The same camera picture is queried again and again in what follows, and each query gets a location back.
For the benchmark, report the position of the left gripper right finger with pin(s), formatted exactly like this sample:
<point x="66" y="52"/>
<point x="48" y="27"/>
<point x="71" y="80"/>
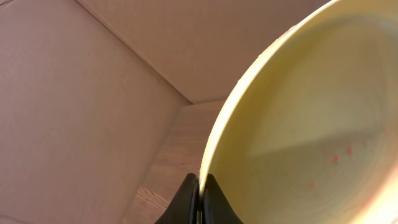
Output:
<point x="216" y="208"/>

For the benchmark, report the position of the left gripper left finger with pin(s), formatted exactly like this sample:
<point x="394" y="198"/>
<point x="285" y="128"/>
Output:
<point x="183" y="208"/>

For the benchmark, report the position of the yellow-green plate top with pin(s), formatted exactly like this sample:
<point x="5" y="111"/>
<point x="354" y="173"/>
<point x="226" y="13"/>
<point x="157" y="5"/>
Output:
<point x="309" y="132"/>

